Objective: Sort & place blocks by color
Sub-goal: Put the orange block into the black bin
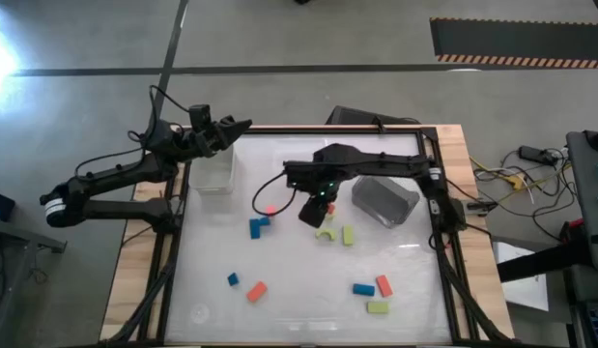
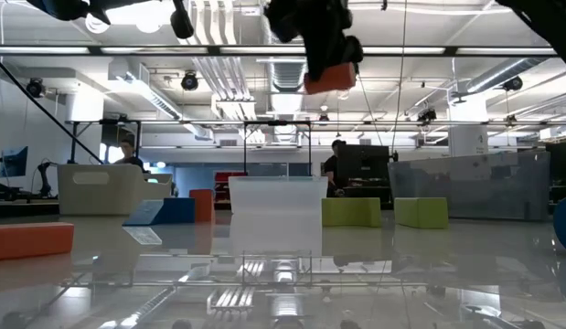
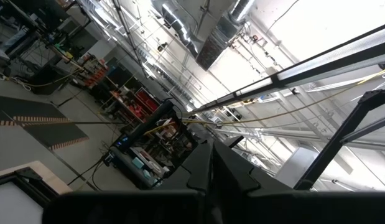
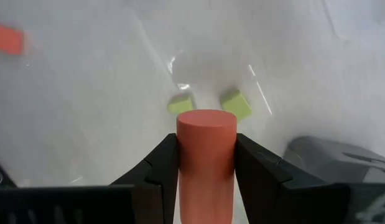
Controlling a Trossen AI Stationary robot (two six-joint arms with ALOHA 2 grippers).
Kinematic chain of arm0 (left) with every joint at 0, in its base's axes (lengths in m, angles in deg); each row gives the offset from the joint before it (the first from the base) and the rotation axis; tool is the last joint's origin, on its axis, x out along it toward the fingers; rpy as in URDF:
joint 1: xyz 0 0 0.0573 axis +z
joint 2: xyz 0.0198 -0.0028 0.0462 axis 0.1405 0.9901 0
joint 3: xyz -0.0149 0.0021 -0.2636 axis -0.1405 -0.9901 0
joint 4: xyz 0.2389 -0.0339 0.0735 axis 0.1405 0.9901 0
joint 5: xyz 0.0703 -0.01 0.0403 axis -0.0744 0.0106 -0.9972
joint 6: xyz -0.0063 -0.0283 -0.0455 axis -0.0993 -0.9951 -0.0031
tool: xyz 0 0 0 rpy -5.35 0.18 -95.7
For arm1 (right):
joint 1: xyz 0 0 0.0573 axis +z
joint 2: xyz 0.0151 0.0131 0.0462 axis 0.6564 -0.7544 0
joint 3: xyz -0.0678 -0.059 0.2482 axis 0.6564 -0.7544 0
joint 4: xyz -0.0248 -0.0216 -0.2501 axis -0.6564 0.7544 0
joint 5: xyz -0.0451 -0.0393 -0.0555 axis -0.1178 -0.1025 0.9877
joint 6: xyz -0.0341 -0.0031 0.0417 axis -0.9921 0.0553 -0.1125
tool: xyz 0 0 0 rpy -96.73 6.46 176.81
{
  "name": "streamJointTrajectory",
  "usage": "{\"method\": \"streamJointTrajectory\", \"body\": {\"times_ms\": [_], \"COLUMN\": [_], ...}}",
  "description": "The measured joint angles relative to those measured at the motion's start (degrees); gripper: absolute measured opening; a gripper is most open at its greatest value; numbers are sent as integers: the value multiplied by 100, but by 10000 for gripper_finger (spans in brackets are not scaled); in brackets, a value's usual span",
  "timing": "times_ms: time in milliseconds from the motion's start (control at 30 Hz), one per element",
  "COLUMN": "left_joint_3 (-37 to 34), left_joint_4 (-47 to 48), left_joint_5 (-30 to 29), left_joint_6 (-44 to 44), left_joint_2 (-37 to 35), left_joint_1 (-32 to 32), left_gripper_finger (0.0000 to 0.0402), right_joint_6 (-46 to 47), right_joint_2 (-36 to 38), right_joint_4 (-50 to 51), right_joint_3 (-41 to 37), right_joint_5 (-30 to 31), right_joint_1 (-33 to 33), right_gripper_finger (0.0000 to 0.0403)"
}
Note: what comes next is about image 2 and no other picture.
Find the orange rectangular block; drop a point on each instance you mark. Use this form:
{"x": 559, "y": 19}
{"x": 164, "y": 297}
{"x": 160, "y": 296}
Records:
{"x": 330, "y": 78}

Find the black background robot arm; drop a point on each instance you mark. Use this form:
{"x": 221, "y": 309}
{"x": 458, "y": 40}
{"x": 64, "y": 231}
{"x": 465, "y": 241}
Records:
{"x": 45, "y": 178}

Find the large black monitor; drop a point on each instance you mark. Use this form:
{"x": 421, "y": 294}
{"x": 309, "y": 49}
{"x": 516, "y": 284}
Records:
{"x": 362, "y": 166}

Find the green arch block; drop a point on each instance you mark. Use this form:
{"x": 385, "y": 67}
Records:
{"x": 351, "y": 208}

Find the small orange block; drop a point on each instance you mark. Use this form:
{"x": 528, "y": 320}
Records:
{"x": 201, "y": 205}

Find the grey translucent plastic bin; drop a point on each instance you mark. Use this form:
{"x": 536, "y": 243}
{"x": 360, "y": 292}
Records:
{"x": 493, "y": 187}

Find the small dark blue block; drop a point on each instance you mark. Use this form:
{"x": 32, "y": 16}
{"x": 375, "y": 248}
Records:
{"x": 179, "y": 210}

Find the round ribbed ventilation duct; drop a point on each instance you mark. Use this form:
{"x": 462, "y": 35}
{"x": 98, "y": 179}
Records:
{"x": 287, "y": 75}

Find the white ceiling pipes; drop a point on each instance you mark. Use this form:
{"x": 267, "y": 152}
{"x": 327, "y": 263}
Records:
{"x": 227, "y": 77}

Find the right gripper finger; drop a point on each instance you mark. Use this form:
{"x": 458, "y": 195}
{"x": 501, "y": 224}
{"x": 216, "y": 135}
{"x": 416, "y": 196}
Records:
{"x": 323, "y": 55}
{"x": 353, "y": 49}

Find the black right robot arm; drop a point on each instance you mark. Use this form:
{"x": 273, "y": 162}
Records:
{"x": 552, "y": 23}

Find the long blue block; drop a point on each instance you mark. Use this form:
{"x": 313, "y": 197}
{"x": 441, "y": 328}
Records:
{"x": 143, "y": 213}

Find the green rectangular block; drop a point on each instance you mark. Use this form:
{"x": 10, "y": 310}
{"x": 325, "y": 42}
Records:
{"x": 421, "y": 213}

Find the black ceiling spot lamp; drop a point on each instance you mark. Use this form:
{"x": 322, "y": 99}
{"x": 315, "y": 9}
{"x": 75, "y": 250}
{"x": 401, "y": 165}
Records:
{"x": 427, "y": 115}
{"x": 512, "y": 83}
{"x": 35, "y": 88}
{"x": 189, "y": 81}

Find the white opaque plastic bin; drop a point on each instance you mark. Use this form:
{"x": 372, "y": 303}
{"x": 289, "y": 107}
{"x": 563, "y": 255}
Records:
{"x": 109, "y": 196}

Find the blue screen monitor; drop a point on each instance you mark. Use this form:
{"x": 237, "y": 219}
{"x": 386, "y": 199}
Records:
{"x": 13, "y": 162}

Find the dark background table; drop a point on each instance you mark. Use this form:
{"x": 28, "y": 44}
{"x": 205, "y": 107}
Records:
{"x": 17, "y": 193}

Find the dark shelving unit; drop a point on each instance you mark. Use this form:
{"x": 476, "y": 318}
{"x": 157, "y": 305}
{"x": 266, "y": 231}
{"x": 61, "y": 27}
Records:
{"x": 561, "y": 169}

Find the red cabinet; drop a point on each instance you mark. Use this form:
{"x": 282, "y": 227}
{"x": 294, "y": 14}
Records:
{"x": 223, "y": 180}

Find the clear translucent plastic bin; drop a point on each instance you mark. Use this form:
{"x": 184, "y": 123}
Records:
{"x": 278, "y": 196}

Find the overhead light bar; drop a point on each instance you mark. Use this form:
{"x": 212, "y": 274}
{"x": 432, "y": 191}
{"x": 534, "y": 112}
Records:
{"x": 264, "y": 50}

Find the black background station frame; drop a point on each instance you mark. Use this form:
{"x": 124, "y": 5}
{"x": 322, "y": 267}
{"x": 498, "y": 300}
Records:
{"x": 73, "y": 141}
{"x": 245, "y": 146}

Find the silver ventilation duct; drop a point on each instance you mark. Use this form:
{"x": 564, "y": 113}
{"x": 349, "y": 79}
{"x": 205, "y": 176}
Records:
{"x": 497, "y": 75}

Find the white pillar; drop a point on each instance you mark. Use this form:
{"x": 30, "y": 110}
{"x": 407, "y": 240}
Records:
{"x": 467, "y": 132}

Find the long orange block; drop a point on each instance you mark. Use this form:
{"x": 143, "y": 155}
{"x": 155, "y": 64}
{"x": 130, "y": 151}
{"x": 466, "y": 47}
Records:
{"x": 28, "y": 240}

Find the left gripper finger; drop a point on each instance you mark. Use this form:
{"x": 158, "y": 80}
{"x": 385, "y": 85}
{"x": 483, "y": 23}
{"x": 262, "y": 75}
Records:
{"x": 182, "y": 20}

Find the person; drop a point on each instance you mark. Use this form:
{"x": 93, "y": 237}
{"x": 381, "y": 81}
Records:
{"x": 332, "y": 169}
{"x": 129, "y": 157}

